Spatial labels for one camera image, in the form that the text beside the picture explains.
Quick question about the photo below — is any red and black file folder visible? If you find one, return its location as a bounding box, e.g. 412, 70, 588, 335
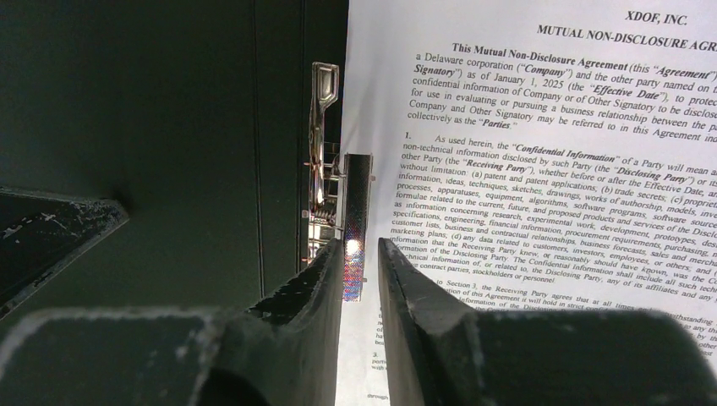
1, 1, 348, 330

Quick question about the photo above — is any metal folder clip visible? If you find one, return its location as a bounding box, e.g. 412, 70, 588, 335
302, 62, 366, 302

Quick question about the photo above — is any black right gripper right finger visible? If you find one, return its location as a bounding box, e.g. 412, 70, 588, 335
378, 239, 716, 405

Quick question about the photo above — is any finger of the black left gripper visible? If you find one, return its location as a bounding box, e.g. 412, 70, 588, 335
1, 186, 129, 317

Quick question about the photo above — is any printed paper sheet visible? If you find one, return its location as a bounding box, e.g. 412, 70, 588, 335
336, 1, 716, 405

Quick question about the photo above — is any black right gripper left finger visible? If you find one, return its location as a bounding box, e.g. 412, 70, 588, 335
1, 239, 344, 405

